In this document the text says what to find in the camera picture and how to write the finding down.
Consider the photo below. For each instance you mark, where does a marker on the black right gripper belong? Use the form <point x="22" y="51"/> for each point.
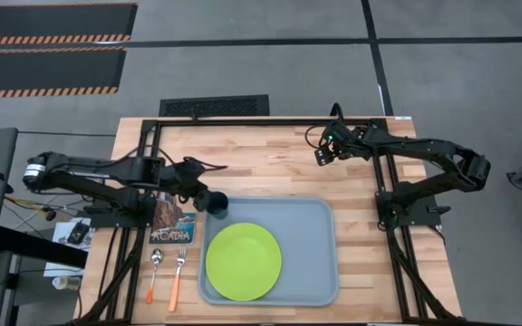
<point x="347" y="145"/>

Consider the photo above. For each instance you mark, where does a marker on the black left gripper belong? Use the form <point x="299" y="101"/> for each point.
<point x="190" y="179"/>

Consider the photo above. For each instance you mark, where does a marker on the dark green cup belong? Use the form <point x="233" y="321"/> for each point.
<point x="219" y="206"/>

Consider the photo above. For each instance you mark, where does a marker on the lime green plate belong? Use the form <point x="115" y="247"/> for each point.
<point x="243" y="261"/>

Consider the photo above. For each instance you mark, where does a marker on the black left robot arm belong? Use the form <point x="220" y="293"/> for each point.
<point x="107" y="169"/>

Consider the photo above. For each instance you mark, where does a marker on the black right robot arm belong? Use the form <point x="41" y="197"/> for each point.
<point x="424" y="149"/>

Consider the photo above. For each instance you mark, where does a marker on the grey plastic tray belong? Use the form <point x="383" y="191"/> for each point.
<point x="306" y="253"/>

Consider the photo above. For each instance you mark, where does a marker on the Acadia picture card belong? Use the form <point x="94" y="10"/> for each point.
<point x="175" y="224"/>

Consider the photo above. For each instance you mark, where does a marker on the black floor vent grille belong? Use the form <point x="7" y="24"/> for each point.
<point x="215" y="106"/>

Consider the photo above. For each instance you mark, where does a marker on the small black device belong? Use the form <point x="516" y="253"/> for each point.
<point x="78" y="233"/>

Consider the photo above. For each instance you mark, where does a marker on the white paper sheet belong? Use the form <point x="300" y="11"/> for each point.
<point x="64" y="253"/>

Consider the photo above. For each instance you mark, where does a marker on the small clear bottle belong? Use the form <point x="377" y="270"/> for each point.
<point x="66" y="283"/>

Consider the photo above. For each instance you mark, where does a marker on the black hazard-striped floor mat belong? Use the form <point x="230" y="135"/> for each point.
<point x="43" y="70"/>
<point x="52" y="20"/>

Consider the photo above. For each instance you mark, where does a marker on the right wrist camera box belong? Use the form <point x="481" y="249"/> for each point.
<point x="331" y="136"/>

